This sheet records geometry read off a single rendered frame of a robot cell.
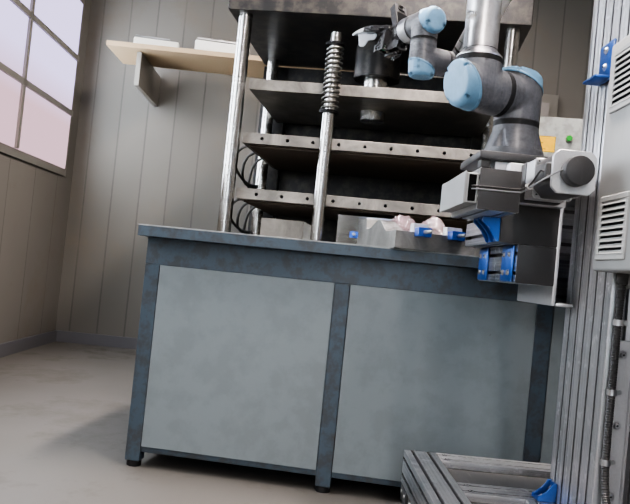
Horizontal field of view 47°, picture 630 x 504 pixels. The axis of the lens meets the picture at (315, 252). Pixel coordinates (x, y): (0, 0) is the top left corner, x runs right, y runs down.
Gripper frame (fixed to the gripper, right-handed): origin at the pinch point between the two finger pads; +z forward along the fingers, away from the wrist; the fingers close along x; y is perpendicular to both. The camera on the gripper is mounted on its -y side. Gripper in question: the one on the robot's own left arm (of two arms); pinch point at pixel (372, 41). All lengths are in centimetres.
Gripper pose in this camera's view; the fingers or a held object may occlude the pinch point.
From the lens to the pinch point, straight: 242.3
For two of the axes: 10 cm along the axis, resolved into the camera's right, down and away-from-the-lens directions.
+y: -2.2, 9.7, -0.9
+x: 8.7, 2.4, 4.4
